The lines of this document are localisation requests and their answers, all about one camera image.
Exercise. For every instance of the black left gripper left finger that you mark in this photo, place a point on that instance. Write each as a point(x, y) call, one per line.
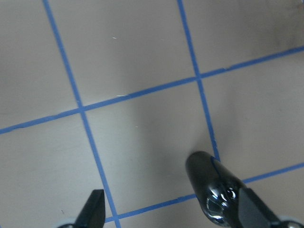
point(92, 214)

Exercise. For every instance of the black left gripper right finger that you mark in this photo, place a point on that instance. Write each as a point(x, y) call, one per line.
point(254, 213)

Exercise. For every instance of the dark wine bottle carried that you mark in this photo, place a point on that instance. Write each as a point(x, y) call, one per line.
point(216, 188)

